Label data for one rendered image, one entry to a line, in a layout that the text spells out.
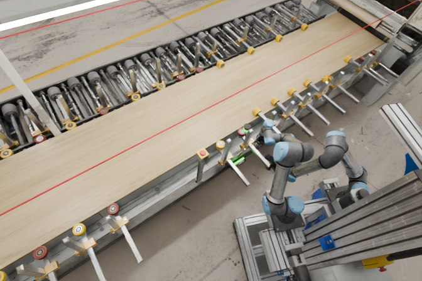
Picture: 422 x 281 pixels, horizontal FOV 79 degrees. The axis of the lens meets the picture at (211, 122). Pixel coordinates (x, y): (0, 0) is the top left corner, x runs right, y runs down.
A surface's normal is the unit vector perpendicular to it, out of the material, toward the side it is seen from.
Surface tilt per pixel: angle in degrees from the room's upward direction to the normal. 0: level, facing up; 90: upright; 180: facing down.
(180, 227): 0
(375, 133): 0
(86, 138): 0
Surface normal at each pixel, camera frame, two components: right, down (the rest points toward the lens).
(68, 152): 0.10, -0.57
